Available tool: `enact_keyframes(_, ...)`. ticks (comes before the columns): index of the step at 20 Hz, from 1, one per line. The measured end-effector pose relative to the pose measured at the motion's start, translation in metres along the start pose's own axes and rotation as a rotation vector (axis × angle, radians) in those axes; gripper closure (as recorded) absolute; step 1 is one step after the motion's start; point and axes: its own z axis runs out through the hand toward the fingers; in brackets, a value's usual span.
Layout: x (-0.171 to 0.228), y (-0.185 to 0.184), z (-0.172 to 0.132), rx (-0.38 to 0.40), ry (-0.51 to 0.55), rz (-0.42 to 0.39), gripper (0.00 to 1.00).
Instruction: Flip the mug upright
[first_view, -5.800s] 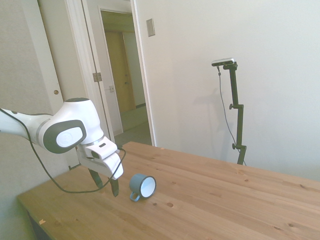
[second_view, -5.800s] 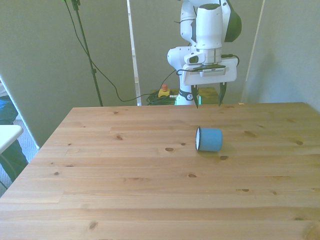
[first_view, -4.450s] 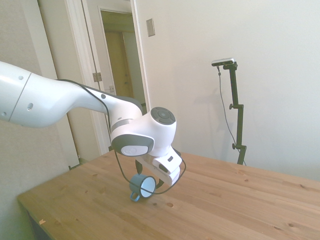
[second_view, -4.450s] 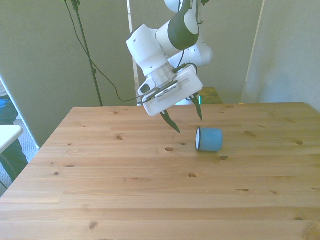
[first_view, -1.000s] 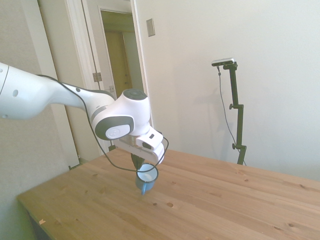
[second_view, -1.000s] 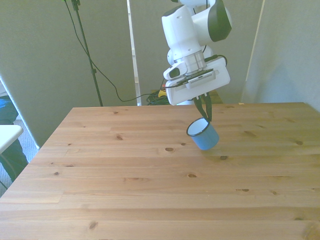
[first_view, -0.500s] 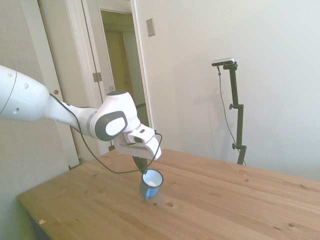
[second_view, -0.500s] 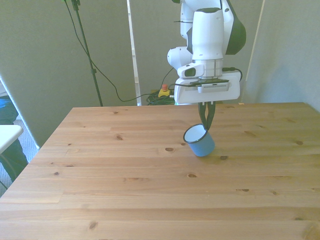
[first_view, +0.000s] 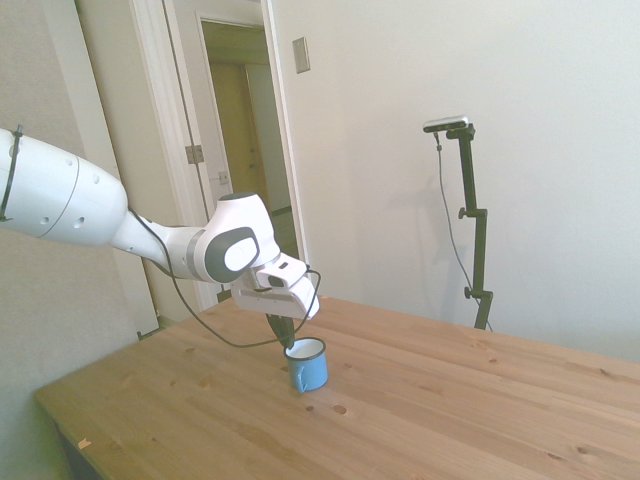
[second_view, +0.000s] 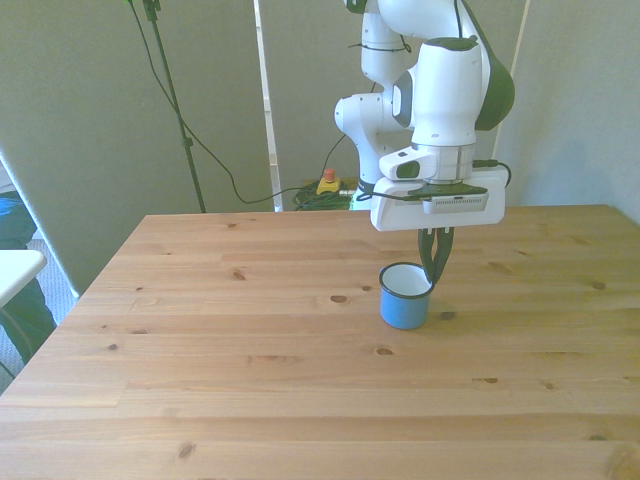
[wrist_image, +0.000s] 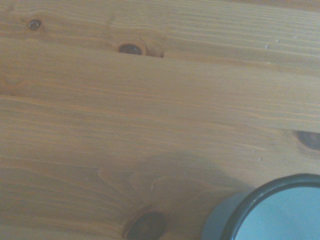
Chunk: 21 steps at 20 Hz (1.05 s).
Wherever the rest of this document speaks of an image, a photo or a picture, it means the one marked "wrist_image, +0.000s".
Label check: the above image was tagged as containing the blue enamel mug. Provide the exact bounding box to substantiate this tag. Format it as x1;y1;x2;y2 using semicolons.
200;173;320;240

